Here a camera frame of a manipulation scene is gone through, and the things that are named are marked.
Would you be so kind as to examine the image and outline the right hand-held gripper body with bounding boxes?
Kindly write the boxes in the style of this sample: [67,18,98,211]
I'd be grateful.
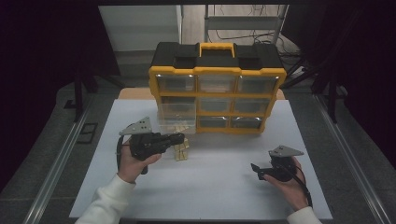
[261,145,304,183]

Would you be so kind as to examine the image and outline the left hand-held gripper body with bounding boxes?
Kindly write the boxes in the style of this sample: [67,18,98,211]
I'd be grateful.
[119,116,171,175]

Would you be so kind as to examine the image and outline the clear plastic drawer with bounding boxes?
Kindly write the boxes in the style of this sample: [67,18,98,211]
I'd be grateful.
[157,102,198,135]

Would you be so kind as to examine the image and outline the yellow black drawer organizer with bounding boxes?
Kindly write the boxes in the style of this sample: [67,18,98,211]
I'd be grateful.
[148,41,288,135]

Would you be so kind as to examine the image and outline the person's right hand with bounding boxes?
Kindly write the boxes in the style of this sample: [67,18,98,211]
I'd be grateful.
[262,156,310,213]

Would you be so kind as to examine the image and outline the person's left hand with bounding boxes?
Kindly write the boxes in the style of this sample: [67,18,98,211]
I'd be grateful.
[117,143,163,184]

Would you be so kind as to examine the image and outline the black stand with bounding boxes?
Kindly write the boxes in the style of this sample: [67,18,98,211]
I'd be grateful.
[281,49,349,124]
[64,52,125,123]

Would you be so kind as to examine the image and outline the white panel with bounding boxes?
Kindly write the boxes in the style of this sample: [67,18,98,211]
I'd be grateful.
[98,4,183,52]

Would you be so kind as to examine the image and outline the dark curtain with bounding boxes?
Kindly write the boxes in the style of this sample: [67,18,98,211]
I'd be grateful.
[0,0,120,190]
[281,0,396,171]

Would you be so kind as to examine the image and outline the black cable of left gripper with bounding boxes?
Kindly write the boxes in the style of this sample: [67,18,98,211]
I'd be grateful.
[116,135,125,173]

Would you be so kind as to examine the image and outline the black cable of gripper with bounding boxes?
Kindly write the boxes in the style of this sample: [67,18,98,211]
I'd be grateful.
[116,135,125,173]
[289,164,313,209]

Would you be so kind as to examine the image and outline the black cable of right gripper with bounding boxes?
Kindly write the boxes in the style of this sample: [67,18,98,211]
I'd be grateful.
[289,164,313,209]

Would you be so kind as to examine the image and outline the aluminium frame rail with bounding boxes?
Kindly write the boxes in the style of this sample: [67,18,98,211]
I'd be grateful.
[22,94,94,224]
[313,93,396,224]

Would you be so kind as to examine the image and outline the black floor cables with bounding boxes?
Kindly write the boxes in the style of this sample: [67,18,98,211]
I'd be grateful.
[214,4,302,59]

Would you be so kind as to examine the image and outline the grey metal shelf frame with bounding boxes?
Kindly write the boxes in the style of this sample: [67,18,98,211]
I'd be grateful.
[204,4,290,45]

